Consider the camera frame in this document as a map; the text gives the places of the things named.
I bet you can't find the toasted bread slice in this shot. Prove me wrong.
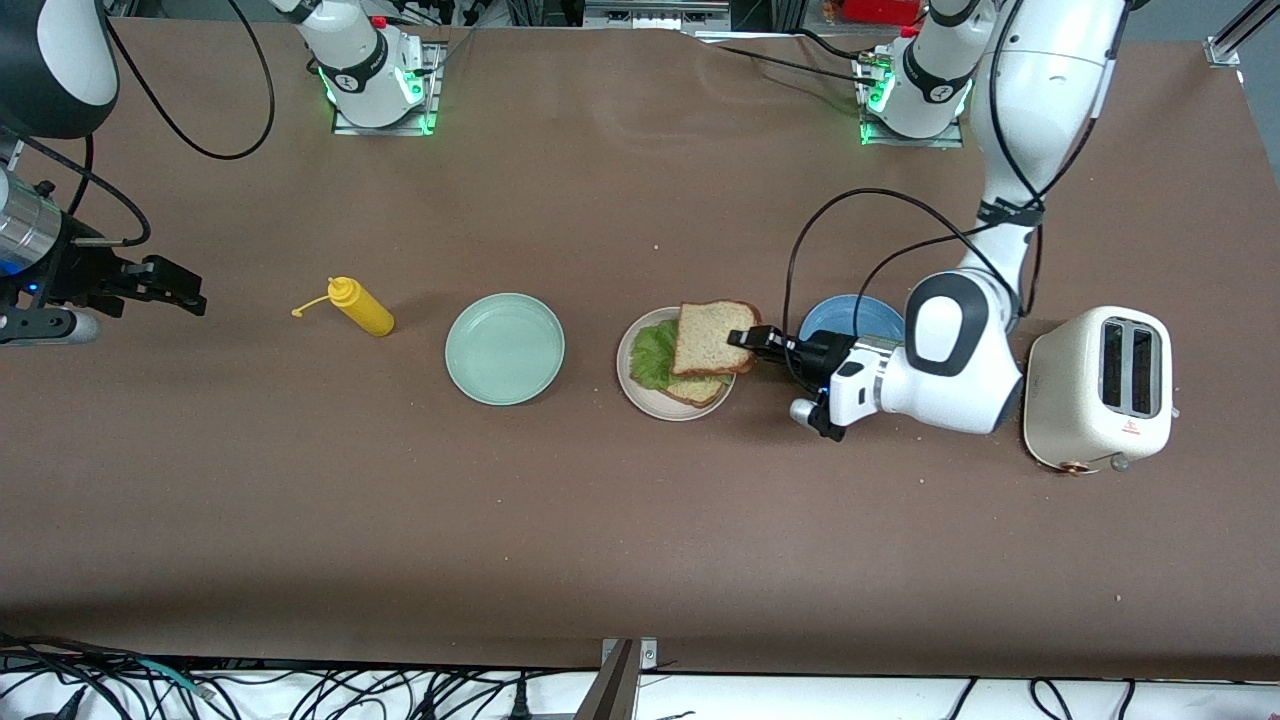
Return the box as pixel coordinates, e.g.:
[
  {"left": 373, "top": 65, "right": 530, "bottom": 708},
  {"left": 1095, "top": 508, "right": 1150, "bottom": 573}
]
[
  {"left": 672, "top": 300, "right": 763, "bottom": 379},
  {"left": 660, "top": 375, "right": 731, "bottom": 409}
]

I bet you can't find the green lettuce leaf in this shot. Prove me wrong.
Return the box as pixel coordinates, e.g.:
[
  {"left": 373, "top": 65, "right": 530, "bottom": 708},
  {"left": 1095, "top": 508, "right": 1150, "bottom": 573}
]
[{"left": 630, "top": 320, "right": 736, "bottom": 391}]

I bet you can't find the yellow mustard squeeze bottle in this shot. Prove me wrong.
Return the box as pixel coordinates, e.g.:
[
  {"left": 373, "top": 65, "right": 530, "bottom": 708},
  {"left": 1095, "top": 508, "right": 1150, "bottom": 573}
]
[{"left": 292, "top": 277, "right": 395, "bottom": 338}]

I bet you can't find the blue plate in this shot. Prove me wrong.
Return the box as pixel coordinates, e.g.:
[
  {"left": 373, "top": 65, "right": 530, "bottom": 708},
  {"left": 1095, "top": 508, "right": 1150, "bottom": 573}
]
[{"left": 797, "top": 294, "right": 906, "bottom": 346}]

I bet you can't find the beige plate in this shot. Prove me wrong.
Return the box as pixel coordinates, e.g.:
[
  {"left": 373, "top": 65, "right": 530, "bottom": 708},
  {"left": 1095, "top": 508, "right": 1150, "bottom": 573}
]
[{"left": 616, "top": 306, "right": 738, "bottom": 422}]

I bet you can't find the mint green plate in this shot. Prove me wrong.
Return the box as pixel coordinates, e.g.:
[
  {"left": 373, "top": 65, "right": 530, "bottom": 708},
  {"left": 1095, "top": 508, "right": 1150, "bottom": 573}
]
[{"left": 445, "top": 292, "right": 566, "bottom": 407}]

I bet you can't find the white toaster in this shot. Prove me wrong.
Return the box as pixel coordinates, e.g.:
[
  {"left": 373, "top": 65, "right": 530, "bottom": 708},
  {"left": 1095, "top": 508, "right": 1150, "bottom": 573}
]
[{"left": 1022, "top": 305, "right": 1176, "bottom": 476}]

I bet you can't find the silver equipment panel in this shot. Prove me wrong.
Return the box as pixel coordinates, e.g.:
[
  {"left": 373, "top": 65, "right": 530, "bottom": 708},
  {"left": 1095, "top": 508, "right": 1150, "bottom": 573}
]
[{"left": 583, "top": 0, "right": 733, "bottom": 31}]

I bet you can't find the red box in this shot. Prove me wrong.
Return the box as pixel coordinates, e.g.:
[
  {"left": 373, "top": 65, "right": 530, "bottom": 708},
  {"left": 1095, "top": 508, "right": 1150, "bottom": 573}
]
[{"left": 825, "top": 0, "right": 931, "bottom": 26}]

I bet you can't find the grey aluminium strut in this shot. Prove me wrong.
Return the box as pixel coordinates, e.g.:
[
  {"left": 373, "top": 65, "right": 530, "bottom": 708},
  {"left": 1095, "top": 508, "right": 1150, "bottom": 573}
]
[{"left": 573, "top": 640, "right": 641, "bottom": 720}]

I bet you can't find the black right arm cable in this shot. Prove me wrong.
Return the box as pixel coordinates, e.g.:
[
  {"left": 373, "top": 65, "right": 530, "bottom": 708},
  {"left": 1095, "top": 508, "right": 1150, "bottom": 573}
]
[{"left": 100, "top": 0, "right": 276, "bottom": 161}]

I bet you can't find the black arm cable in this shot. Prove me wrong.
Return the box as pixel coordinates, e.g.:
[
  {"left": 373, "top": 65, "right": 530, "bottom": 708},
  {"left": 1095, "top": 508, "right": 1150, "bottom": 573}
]
[
  {"left": 100, "top": 0, "right": 276, "bottom": 161},
  {"left": 783, "top": 0, "right": 1101, "bottom": 391}
]

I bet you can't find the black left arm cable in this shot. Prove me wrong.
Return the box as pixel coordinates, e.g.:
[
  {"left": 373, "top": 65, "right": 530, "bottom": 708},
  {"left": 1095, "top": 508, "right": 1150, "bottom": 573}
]
[{"left": 783, "top": 0, "right": 1101, "bottom": 391}]

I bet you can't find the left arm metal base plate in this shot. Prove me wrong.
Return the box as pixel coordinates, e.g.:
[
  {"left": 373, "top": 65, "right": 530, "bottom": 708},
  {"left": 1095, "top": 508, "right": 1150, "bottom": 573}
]
[{"left": 858, "top": 55, "right": 966, "bottom": 149}]

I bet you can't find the black base cable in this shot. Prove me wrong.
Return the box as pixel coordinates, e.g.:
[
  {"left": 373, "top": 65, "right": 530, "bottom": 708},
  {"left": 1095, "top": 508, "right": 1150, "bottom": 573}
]
[{"left": 690, "top": 28, "right": 886, "bottom": 89}]

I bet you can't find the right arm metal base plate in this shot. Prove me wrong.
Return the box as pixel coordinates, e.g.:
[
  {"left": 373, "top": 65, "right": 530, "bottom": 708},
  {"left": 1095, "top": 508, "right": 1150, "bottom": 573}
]
[{"left": 332, "top": 40, "right": 446, "bottom": 136}]

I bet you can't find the silver table edge bracket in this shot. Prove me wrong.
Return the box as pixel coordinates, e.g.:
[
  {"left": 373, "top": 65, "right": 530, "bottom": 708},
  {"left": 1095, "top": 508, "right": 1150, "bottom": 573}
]
[{"left": 600, "top": 637, "right": 659, "bottom": 671}]

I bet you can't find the teal floor cable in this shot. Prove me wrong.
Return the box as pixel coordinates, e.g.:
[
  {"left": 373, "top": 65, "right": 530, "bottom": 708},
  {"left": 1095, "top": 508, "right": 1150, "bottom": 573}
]
[{"left": 135, "top": 658, "right": 216, "bottom": 698}]

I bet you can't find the aluminium frame corner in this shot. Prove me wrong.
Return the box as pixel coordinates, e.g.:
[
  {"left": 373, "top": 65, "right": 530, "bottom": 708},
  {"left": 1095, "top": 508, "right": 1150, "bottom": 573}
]
[{"left": 1205, "top": 0, "right": 1280, "bottom": 69}]

